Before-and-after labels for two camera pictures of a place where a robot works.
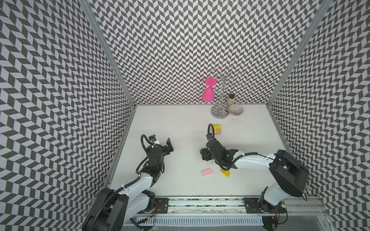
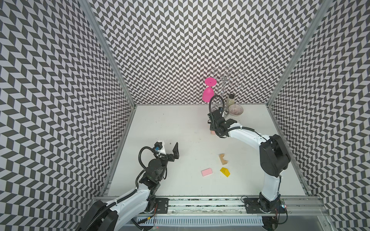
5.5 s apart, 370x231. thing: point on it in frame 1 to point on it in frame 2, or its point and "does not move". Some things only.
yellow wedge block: [226, 173] does not move
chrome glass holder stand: [221, 111] does not move
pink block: [206, 172] does not move
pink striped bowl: [235, 109] does not move
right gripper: [210, 151] to [216, 119]
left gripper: [166, 151] to [170, 157]
